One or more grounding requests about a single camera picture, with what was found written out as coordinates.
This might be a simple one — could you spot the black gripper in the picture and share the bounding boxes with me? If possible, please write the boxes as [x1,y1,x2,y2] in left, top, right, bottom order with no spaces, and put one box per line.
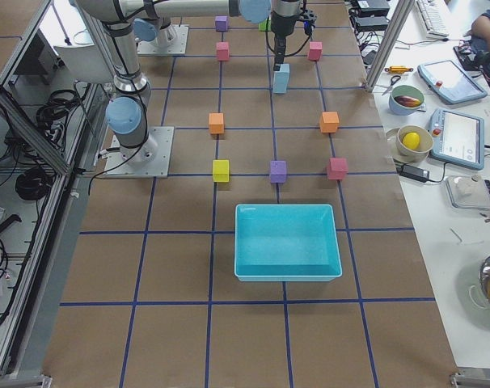
[273,34,286,71]

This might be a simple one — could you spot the light blue block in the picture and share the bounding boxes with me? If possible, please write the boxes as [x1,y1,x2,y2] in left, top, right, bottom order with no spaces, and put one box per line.
[274,63,290,84]
[272,78,288,95]

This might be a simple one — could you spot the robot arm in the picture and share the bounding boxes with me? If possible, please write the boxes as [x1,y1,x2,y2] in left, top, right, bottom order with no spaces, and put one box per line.
[76,1,154,165]

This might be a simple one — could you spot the pink block top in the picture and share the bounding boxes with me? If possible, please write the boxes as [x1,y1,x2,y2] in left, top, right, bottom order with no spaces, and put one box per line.
[306,41,323,61]

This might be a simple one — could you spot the green block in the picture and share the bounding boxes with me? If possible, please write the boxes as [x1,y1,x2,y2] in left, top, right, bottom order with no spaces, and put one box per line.
[258,19,271,32]

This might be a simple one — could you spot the dark pink block bottom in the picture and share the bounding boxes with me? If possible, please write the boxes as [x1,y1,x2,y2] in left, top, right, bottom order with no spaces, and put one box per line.
[216,41,230,61]

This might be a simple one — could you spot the purple block left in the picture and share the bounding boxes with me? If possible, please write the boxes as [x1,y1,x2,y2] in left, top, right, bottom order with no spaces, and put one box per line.
[214,15,229,32]

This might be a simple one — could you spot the purple block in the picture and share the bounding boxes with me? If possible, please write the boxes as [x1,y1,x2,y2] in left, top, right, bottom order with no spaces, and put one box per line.
[214,15,229,32]
[269,160,288,183]

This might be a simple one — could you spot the orange block top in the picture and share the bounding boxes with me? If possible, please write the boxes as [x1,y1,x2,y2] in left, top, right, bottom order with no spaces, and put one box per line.
[319,112,340,133]

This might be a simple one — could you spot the orange block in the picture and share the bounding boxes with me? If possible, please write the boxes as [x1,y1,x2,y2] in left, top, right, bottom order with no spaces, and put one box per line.
[319,112,340,133]
[208,112,225,135]

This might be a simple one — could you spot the orange block bottom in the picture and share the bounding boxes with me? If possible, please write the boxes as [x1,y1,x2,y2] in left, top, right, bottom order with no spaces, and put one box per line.
[208,112,225,135]

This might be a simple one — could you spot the purple block right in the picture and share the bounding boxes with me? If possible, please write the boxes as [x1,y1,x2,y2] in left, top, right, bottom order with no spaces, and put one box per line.
[269,160,288,183]

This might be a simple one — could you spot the gold metal cylinder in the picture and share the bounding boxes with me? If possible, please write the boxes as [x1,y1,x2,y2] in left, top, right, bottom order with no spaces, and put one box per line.
[384,65,414,74]

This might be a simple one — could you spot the black scissors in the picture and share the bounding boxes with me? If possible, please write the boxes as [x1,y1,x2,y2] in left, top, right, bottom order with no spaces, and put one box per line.
[382,74,401,95]

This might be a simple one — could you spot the pink block right side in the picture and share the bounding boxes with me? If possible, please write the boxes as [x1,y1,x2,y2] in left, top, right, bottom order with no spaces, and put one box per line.
[327,158,348,180]

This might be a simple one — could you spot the yellow block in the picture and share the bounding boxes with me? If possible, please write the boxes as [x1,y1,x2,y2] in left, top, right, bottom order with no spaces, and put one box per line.
[212,159,230,183]

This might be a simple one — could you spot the blue bowl with fruit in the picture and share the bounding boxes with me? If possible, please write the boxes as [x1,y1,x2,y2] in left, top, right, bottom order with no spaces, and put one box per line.
[388,85,425,116]

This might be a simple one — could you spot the bowl with yellow lemon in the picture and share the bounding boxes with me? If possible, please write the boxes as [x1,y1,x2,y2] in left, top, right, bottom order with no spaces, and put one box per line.
[395,125,433,162]

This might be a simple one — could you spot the teach pendant far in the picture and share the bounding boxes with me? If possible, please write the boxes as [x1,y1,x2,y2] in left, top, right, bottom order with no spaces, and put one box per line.
[417,60,487,104]

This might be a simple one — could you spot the teach pendant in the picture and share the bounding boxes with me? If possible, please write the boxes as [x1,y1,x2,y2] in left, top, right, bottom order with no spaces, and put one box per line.
[417,60,487,104]
[429,108,485,171]

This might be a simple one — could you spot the black power adapter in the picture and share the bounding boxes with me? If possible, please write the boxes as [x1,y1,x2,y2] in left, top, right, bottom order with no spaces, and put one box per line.
[398,164,429,183]

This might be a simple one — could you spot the cyan plastic tray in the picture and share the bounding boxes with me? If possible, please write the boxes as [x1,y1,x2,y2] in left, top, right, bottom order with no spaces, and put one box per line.
[234,204,343,282]

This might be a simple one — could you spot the teach pendant near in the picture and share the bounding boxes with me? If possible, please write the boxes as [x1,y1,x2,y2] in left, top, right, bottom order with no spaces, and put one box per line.
[429,108,485,171]

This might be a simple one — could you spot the kitchen scale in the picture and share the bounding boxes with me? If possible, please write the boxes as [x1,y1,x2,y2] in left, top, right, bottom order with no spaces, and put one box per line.
[446,175,490,210]

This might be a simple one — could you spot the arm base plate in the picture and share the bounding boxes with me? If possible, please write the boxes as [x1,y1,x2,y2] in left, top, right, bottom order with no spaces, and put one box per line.
[134,24,189,57]
[103,126,175,179]

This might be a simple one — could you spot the aluminium frame post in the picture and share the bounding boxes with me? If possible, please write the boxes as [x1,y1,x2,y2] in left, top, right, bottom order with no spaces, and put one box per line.
[365,0,415,92]

